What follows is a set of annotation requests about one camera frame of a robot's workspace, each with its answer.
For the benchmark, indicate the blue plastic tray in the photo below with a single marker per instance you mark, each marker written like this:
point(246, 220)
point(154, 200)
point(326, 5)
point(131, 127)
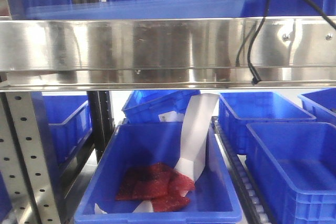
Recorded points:
point(140, 9)

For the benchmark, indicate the blue bin middle right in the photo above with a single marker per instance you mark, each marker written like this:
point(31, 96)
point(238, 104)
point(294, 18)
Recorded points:
point(236, 109)

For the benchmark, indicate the white paper strip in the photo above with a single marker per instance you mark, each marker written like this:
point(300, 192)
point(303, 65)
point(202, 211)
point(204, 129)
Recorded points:
point(194, 134)

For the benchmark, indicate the blue tilted bin behind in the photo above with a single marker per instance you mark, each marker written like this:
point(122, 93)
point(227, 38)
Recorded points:
point(154, 106)

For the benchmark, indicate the blue bin far right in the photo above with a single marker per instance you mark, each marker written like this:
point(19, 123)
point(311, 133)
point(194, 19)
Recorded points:
point(321, 104)

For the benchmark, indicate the blue bin left lower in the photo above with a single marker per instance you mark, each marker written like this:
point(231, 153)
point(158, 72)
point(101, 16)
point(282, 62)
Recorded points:
point(69, 122)

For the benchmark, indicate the perforated metal upright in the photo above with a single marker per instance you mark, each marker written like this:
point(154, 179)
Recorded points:
point(28, 160)

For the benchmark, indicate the blue bin front right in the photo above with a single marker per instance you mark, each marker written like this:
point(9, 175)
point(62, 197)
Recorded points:
point(293, 165)

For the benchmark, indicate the blue bin with red mesh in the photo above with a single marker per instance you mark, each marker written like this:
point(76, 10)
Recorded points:
point(214, 199)

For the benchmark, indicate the red mesh bag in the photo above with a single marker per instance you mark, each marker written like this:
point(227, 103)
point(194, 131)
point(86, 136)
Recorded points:
point(161, 185)

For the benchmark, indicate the stainless steel shelf rail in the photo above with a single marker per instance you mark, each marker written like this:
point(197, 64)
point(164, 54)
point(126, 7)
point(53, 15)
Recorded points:
point(276, 52)

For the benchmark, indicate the roller conveyor rail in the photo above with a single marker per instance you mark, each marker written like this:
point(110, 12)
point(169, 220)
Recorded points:
point(254, 207)

